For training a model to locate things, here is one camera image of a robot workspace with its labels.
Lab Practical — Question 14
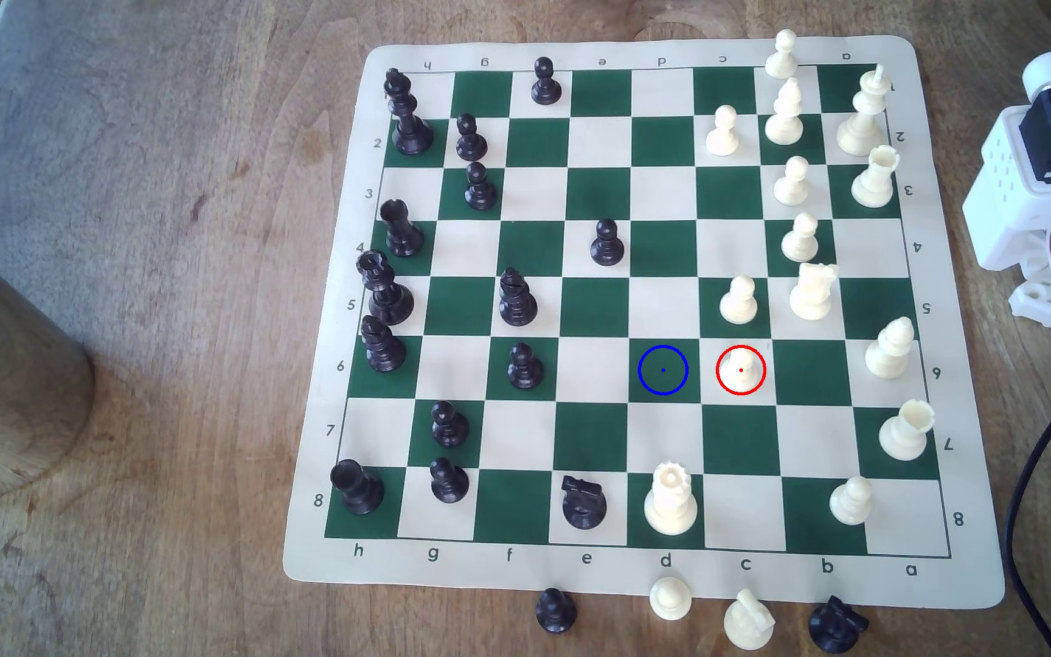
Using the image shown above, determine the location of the white chess pawn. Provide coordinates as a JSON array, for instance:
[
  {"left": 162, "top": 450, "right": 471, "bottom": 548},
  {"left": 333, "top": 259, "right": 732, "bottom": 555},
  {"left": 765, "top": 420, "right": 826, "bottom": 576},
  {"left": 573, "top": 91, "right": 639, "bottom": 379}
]
[
  {"left": 829, "top": 475, "right": 875, "bottom": 527},
  {"left": 781, "top": 212, "right": 820, "bottom": 264},
  {"left": 719, "top": 274, "right": 760, "bottom": 326},
  {"left": 772, "top": 156, "right": 812, "bottom": 206},
  {"left": 724, "top": 351, "right": 761, "bottom": 395},
  {"left": 765, "top": 29, "right": 800, "bottom": 80},
  {"left": 650, "top": 577, "right": 693, "bottom": 622},
  {"left": 705, "top": 105, "right": 741, "bottom": 157}
]

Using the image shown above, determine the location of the black chess bishop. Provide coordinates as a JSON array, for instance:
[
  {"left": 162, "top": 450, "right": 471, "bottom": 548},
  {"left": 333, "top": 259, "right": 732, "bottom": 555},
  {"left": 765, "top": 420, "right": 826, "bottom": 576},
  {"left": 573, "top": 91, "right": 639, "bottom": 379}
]
[
  {"left": 359, "top": 315, "right": 407, "bottom": 374},
  {"left": 498, "top": 266, "right": 539, "bottom": 328}
]

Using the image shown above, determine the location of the black chess pawn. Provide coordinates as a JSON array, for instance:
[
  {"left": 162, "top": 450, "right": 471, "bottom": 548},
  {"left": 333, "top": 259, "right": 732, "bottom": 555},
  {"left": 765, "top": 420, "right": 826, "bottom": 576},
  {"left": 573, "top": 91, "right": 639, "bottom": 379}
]
[
  {"left": 530, "top": 57, "right": 564, "bottom": 106},
  {"left": 535, "top": 588, "right": 578, "bottom": 635},
  {"left": 429, "top": 457, "right": 471, "bottom": 505},
  {"left": 454, "top": 113, "right": 489, "bottom": 162},
  {"left": 431, "top": 400, "right": 471, "bottom": 449},
  {"left": 464, "top": 161, "right": 499, "bottom": 212},
  {"left": 590, "top": 218, "right": 626, "bottom": 268},
  {"left": 506, "top": 342, "right": 545, "bottom": 391}
]

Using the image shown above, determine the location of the green and white chess mat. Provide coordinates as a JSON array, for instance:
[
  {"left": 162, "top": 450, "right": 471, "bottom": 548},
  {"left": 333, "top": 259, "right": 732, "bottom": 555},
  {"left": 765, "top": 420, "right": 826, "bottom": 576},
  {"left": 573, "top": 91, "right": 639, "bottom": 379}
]
[{"left": 282, "top": 35, "right": 1007, "bottom": 611}]

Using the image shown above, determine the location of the black chess queen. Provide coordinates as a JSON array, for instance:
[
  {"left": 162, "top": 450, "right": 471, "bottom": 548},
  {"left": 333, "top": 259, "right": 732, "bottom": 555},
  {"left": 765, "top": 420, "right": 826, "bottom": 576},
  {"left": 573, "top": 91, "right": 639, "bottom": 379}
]
[{"left": 356, "top": 249, "right": 415, "bottom": 327}]

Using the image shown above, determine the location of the black chess rook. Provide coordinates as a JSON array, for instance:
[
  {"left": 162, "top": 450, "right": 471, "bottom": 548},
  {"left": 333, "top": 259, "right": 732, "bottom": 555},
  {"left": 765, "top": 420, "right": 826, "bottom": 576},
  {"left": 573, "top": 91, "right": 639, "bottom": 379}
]
[
  {"left": 329, "top": 459, "right": 386, "bottom": 516},
  {"left": 380, "top": 199, "right": 426, "bottom": 259}
]

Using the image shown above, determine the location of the black chess knight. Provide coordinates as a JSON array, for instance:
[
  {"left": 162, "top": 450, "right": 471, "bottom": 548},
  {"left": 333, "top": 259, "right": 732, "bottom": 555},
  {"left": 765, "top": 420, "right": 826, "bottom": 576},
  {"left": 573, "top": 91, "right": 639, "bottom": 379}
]
[
  {"left": 560, "top": 474, "right": 609, "bottom": 531},
  {"left": 807, "top": 596, "right": 870, "bottom": 655}
]

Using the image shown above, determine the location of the white chess queen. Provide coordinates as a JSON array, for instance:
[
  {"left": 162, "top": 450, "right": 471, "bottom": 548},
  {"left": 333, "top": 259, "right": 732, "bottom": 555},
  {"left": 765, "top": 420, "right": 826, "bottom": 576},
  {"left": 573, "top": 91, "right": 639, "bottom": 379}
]
[{"left": 643, "top": 461, "right": 699, "bottom": 537}]

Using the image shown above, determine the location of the black chess king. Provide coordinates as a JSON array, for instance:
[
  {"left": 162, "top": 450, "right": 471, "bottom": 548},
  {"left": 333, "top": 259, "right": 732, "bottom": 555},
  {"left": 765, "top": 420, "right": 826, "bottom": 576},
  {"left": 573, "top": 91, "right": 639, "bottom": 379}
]
[{"left": 383, "top": 68, "right": 435, "bottom": 156}]

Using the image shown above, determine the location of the white chess knight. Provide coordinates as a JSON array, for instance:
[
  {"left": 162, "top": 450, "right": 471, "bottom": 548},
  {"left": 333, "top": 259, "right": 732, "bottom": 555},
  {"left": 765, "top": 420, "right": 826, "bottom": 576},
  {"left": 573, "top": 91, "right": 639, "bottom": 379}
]
[
  {"left": 723, "top": 588, "right": 777, "bottom": 652},
  {"left": 788, "top": 262, "right": 839, "bottom": 321}
]

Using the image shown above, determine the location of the white chess bishop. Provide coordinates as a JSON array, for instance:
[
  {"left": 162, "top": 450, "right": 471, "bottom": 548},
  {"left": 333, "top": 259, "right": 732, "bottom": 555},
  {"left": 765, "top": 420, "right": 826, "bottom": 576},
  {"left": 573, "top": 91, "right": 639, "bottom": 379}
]
[
  {"left": 864, "top": 316, "right": 916, "bottom": 381},
  {"left": 765, "top": 77, "right": 806, "bottom": 147}
]

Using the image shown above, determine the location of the white chess rook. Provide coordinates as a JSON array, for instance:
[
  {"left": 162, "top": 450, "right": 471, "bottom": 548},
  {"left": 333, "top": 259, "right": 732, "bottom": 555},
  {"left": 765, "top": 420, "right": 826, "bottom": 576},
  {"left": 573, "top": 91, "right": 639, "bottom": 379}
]
[
  {"left": 850, "top": 146, "right": 901, "bottom": 209},
  {"left": 878, "top": 400, "right": 935, "bottom": 462}
]

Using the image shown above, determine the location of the white chess king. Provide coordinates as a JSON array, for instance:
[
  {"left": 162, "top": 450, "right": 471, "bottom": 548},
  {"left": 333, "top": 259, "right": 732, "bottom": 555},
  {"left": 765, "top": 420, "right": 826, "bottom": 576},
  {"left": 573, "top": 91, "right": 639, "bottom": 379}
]
[{"left": 836, "top": 64, "right": 892, "bottom": 157}]

